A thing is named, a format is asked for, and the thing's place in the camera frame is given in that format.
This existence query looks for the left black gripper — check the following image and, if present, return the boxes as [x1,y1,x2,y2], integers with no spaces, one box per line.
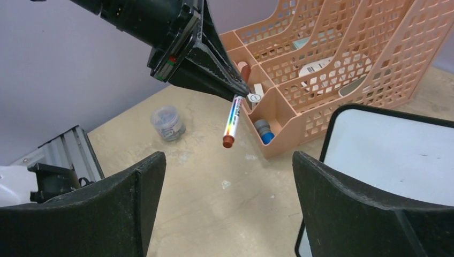
[147,1,250,102]

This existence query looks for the white whiteboard marker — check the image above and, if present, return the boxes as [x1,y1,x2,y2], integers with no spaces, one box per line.
[222,95,244,148]

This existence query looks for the clear plastic jar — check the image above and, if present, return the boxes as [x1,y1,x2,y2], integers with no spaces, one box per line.
[150,105,186,142]

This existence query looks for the peach plastic file organizer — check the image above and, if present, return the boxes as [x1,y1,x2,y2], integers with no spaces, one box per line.
[221,1,453,158]

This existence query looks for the white barcode label card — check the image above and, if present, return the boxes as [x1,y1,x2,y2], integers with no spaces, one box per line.
[298,56,373,96]

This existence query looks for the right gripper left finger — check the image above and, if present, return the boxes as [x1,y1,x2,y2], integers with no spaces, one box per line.
[1,152,166,256]

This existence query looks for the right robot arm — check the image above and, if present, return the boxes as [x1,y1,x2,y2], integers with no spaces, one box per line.
[1,152,453,256]

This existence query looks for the black framed whiteboard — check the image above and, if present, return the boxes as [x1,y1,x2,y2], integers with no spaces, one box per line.
[295,104,453,256]

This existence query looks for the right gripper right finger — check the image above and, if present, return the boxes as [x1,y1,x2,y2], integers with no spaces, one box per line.
[292,151,453,256]

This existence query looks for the blue capped marker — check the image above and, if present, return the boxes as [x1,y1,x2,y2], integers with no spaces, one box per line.
[253,119,275,145]

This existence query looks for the grey rounded case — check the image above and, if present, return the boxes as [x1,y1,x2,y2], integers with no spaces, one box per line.
[337,69,392,99]

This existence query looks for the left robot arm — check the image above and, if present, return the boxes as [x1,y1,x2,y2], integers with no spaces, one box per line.
[75,0,249,101]

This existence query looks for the aluminium frame rail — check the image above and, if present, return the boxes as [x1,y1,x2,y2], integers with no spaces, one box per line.
[11,125,104,182]

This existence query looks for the brown marker in organizer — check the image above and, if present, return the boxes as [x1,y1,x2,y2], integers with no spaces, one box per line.
[237,61,251,82]

